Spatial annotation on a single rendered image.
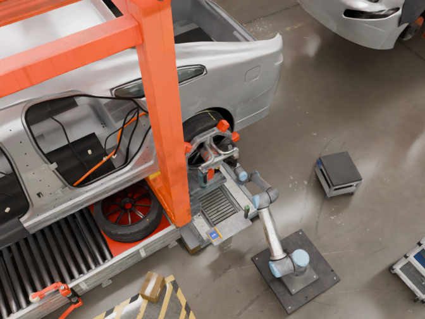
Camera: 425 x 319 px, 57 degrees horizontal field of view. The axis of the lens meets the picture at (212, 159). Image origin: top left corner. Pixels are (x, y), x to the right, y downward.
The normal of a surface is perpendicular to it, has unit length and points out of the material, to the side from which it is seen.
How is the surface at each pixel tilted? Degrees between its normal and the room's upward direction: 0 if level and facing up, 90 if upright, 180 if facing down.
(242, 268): 0
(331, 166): 0
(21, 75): 90
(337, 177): 0
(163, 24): 90
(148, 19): 90
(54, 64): 90
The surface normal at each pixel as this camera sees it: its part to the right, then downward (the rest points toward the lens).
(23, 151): 0.52, 0.58
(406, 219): 0.00, -0.58
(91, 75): 0.36, -0.18
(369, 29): -0.30, 0.77
